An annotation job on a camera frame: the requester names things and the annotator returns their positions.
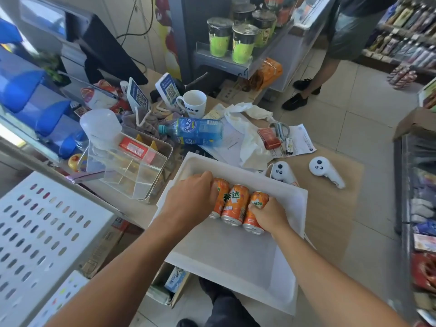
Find person's right hand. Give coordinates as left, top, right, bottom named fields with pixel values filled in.
left=248, top=196, right=292, bottom=241

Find person's left hand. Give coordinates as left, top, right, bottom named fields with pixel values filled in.
left=160, top=171, right=218, bottom=232

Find white plastic tray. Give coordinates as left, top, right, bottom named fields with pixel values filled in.
left=149, top=152, right=309, bottom=317

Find white metal shelf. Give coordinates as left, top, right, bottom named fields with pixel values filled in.
left=0, top=131, right=137, bottom=327

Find person's right forearm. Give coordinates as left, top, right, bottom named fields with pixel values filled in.
left=271, top=223, right=409, bottom=327

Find person's left forearm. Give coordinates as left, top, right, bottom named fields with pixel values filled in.
left=44, top=218, right=191, bottom=327

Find person's right shoe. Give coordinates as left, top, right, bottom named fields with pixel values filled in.
left=198, top=277, right=236, bottom=305

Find person's dark grey trousers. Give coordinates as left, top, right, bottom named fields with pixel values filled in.
left=204, top=292, right=261, bottom=327

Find white handheld controller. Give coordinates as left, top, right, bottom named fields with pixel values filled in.
left=271, top=161, right=300, bottom=187
left=309, top=156, right=347, bottom=189

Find clear acrylic organizer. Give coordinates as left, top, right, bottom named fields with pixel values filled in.
left=77, top=124, right=173, bottom=204

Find white document sheet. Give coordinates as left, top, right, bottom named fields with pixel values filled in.
left=201, top=120, right=249, bottom=167

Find blue drink bottle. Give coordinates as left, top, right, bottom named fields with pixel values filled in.
left=158, top=117, right=224, bottom=147

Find white plastic bag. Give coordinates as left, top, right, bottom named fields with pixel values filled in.
left=223, top=102, right=277, bottom=171

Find red white small box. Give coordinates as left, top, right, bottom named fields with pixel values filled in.
left=118, top=136, right=149, bottom=158

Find small red packet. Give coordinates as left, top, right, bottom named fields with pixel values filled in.
left=257, top=127, right=282, bottom=150

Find small blue carton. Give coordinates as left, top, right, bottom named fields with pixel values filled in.
left=164, top=266, right=187, bottom=292

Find white paper receipt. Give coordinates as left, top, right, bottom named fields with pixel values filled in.
left=269, top=123, right=317, bottom=158

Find grey cloth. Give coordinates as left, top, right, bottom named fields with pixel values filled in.
left=122, top=110, right=181, bottom=140

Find grey scissors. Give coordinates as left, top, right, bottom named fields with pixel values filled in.
left=269, top=121, right=290, bottom=144

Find brown printed carton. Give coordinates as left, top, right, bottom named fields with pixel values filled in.
left=81, top=218, right=144, bottom=278

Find white mug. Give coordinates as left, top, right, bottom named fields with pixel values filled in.
left=176, top=90, right=208, bottom=119

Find open cardboard floor box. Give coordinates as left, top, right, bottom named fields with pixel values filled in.
left=146, top=262, right=191, bottom=309

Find blue rounded code stand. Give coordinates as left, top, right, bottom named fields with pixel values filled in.
left=155, top=72, right=181, bottom=107

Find white frosted plastic container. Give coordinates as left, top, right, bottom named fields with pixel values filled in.
left=79, top=109, right=123, bottom=150

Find white framed code stand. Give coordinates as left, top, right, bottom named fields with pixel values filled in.
left=126, top=77, right=150, bottom=114

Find yellow red small toy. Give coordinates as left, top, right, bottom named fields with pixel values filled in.
left=67, top=153, right=82, bottom=173

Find white red cat figurine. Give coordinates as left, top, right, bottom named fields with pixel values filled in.
left=80, top=79, right=130, bottom=114

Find orange snack bag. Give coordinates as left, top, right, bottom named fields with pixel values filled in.
left=250, top=57, right=283, bottom=92

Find dark snack display rack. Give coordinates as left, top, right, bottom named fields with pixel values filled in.
left=393, top=132, right=436, bottom=327

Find grey display stand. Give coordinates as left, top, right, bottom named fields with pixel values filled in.
left=168, top=0, right=336, bottom=94

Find black cash register monitor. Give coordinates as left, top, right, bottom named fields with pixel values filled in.
left=19, top=0, right=149, bottom=87

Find brown cardboard box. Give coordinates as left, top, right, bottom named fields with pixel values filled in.
left=393, top=107, right=436, bottom=141

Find blue plastic display rack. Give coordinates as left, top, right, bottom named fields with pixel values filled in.
left=0, top=18, right=88, bottom=160

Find yellow red wall poster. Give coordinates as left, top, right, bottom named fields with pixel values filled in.
left=155, top=0, right=181, bottom=80

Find black cable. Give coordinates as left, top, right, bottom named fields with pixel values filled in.
left=115, top=0, right=154, bottom=74

